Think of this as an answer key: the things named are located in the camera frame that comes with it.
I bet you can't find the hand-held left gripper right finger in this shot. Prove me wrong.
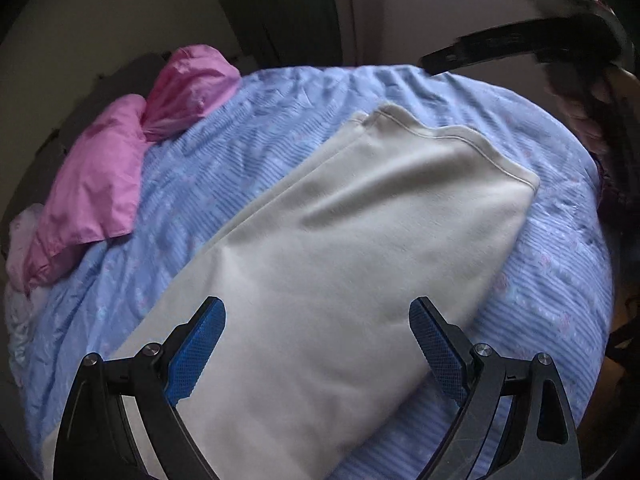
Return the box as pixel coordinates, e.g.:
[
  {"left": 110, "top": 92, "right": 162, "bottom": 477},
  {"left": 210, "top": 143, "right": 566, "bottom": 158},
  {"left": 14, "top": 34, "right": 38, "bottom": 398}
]
[{"left": 408, "top": 296, "right": 583, "bottom": 480}]

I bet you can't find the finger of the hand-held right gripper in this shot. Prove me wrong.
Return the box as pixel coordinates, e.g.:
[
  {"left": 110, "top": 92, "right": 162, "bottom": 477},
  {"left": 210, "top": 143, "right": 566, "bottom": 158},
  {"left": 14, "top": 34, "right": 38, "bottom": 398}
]
[{"left": 420, "top": 19, "right": 543, "bottom": 76}]

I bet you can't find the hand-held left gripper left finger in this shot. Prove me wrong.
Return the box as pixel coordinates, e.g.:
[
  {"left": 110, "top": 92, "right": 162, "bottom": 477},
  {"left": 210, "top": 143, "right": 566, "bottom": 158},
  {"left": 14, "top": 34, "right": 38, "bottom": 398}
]
[{"left": 52, "top": 296, "right": 227, "bottom": 480}]

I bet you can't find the person's right hand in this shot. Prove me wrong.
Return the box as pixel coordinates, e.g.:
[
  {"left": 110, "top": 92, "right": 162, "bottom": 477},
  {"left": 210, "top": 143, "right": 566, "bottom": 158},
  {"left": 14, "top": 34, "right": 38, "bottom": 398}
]
[{"left": 545, "top": 66, "right": 640, "bottom": 161}]

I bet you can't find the large pink pillow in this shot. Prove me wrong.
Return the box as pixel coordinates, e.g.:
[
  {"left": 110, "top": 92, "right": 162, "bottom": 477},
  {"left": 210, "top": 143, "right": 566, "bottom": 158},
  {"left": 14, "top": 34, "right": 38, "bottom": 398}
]
[{"left": 22, "top": 94, "right": 151, "bottom": 286}]

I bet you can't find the blue patterned bed sheet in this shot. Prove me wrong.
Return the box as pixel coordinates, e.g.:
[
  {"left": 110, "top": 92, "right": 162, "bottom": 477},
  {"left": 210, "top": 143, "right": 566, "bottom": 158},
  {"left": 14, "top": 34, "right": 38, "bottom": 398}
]
[{"left": 10, "top": 64, "right": 615, "bottom": 480}]

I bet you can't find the dark green curtain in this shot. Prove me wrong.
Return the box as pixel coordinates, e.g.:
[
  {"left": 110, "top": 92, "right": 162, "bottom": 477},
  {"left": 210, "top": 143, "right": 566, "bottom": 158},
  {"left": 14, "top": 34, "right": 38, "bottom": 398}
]
[{"left": 202, "top": 0, "right": 351, "bottom": 68}]

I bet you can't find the small pink pillow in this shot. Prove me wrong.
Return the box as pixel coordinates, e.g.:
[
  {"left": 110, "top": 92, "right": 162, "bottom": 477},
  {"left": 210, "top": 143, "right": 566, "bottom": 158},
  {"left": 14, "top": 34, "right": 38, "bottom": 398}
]
[{"left": 142, "top": 45, "right": 243, "bottom": 143}]

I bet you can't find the dark grey headboard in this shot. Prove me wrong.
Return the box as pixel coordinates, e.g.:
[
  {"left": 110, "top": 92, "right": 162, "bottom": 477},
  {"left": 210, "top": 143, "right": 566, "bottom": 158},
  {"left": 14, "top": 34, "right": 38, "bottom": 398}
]
[{"left": 47, "top": 52, "right": 173, "bottom": 161}]

